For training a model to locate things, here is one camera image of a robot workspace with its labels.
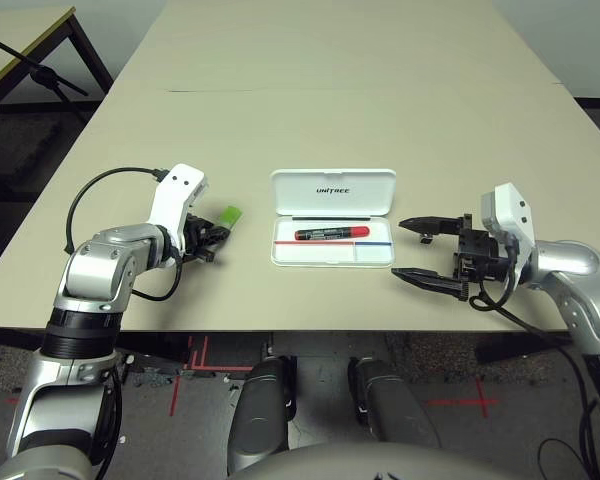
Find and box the black left camera cable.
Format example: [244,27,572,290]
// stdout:
[65,167,170,256]

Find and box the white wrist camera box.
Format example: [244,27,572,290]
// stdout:
[147,163,209,256]
[479,182,537,289]

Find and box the black floor cable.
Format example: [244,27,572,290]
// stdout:
[538,437,589,480]

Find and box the black marker with red cap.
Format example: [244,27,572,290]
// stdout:
[294,225,371,242]

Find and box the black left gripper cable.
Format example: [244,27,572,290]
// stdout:
[132,257,184,303]

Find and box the dark grey robot leg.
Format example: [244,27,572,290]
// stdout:
[227,355,299,474]
[347,355,441,449]

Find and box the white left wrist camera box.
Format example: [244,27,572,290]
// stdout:
[147,163,209,256]

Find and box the black tripod stand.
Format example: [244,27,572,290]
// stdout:
[0,29,90,126]

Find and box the dark grey right robot leg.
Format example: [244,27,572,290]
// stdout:
[347,355,441,449]

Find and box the black table foot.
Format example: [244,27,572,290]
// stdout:
[474,333,576,364]

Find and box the white Unitree pencil case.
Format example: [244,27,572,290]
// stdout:
[270,168,398,268]

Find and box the green rectangular plastic box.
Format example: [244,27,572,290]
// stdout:
[217,204,244,232]

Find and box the dark grey left robot leg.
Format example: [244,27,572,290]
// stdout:
[227,355,299,474]

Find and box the grey floor debris pile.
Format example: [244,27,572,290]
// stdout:
[132,367,174,389]

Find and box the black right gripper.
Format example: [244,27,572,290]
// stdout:
[391,214,520,302]

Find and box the grey robot torso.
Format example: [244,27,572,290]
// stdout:
[227,442,526,480]

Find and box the side table with black frame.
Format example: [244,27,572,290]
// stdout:
[0,5,115,201]

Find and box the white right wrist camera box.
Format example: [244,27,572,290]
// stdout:
[479,182,537,289]

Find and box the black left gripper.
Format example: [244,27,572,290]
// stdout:
[182,212,231,264]

